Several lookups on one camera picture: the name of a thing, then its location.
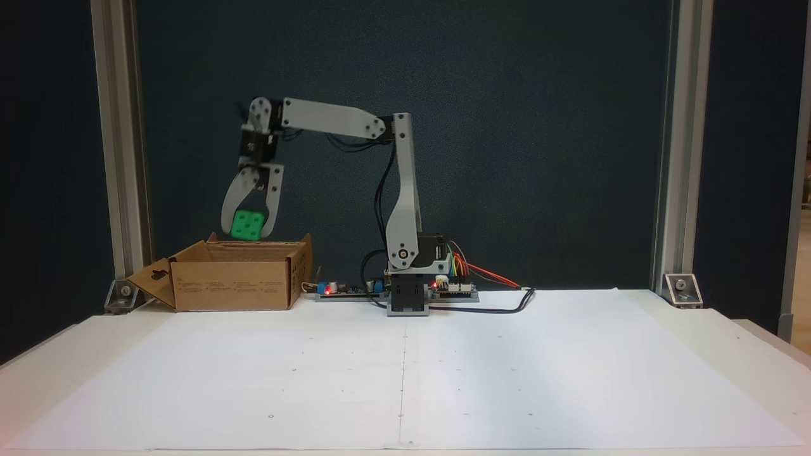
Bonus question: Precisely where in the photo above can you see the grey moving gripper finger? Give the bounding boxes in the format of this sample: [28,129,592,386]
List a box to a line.
[221,166,264,235]

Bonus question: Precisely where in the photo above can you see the black gripper servo cable loop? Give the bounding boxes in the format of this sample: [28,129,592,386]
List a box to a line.
[282,127,395,153]

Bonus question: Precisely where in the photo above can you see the black servo cable bundle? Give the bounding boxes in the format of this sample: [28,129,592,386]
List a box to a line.
[360,142,397,298]

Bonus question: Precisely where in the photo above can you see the coloured jumper wires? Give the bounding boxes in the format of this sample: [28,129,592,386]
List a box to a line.
[446,241,471,281]

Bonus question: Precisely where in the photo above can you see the brown cardboard box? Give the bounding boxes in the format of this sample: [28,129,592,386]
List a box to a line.
[127,232,314,312]

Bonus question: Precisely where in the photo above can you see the orange and red wire pair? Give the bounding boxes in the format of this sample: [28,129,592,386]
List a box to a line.
[456,252,524,290]

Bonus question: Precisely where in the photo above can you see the aluminium corner bracket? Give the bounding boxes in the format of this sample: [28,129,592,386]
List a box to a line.
[103,279,142,315]
[663,273,703,310]

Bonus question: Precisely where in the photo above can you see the green die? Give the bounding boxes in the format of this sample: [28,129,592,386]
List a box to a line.
[231,209,265,242]

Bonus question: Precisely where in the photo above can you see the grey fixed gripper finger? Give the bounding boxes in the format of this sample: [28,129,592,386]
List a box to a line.
[263,185,284,238]

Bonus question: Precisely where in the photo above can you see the large white paper sheet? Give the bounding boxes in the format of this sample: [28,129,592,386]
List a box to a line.
[6,288,804,452]

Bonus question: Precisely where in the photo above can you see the blue circuit board red LED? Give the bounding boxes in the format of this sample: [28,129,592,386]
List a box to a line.
[315,277,388,302]

